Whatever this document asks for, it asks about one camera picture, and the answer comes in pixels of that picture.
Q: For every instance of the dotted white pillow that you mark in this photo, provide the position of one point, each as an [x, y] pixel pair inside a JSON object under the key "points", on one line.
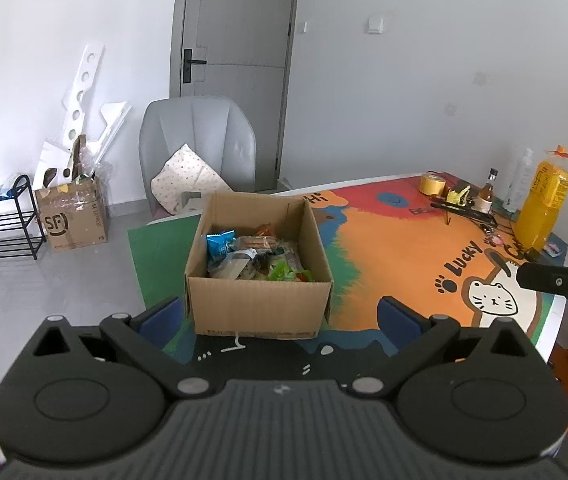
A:
{"points": [[184, 175]]}

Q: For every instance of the white foam board with holes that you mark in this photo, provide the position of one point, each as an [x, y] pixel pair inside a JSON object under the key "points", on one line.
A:
{"points": [[86, 70]]}

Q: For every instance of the white foam sheet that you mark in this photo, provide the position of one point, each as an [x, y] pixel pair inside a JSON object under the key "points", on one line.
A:
{"points": [[111, 120]]}

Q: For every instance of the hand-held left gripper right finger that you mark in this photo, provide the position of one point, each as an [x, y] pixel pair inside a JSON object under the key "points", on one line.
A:
{"points": [[398, 322]]}

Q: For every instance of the pale blue plastic bag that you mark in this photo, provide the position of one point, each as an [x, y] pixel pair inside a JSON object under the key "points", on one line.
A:
{"points": [[8, 187]]}

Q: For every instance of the colourful cat print mat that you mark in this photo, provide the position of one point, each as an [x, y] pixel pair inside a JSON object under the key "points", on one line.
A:
{"points": [[388, 260]]}

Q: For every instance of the clear plastic bottle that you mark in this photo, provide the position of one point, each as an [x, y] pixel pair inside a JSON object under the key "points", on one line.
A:
{"points": [[518, 180]]}

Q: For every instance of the white light switch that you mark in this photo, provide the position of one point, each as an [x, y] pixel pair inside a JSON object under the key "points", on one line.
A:
{"points": [[375, 24]]}

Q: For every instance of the small white blue packet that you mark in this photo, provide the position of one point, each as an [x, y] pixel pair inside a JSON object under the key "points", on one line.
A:
{"points": [[553, 249]]}

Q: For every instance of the grey door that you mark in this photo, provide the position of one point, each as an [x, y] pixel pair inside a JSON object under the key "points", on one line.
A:
{"points": [[244, 110]]}

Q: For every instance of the orange cracker packet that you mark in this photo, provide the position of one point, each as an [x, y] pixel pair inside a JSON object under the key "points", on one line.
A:
{"points": [[260, 243]]}

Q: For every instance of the snack packets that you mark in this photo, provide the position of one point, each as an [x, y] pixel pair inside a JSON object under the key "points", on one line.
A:
{"points": [[236, 265]]}

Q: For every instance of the small glass bottle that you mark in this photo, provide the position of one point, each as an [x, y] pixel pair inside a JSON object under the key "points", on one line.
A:
{"points": [[487, 197]]}

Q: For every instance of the blue snack packet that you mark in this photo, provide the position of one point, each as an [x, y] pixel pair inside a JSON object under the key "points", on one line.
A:
{"points": [[220, 249]]}

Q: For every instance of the grey chair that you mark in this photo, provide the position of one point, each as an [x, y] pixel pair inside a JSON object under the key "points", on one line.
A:
{"points": [[199, 125]]}

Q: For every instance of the yellow tape roll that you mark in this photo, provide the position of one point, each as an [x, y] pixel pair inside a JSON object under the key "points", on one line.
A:
{"points": [[432, 184]]}

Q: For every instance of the taped cardboard box with plastic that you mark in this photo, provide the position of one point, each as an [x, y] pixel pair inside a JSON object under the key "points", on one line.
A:
{"points": [[69, 225]]}

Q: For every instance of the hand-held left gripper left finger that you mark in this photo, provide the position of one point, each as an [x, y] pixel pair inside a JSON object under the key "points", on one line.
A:
{"points": [[161, 320]]}

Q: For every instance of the large yellow bottle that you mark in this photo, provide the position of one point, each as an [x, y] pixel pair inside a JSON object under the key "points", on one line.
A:
{"points": [[538, 210]]}

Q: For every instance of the crumpled yellow wrapper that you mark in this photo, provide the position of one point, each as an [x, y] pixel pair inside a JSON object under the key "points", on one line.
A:
{"points": [[458, 196]]}

